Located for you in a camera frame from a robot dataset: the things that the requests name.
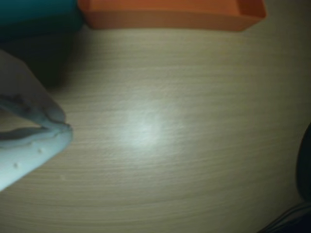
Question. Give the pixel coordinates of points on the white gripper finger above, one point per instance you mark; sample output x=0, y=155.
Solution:
x=24, y=92
x=24, y=157

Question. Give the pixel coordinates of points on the black round object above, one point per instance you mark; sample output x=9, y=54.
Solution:
x=305, y=165

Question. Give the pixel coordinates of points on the teal plastic box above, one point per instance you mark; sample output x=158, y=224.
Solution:
x=36, y=14

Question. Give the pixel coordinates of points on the orange plastic box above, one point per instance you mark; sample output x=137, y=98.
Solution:
x=170, y=19

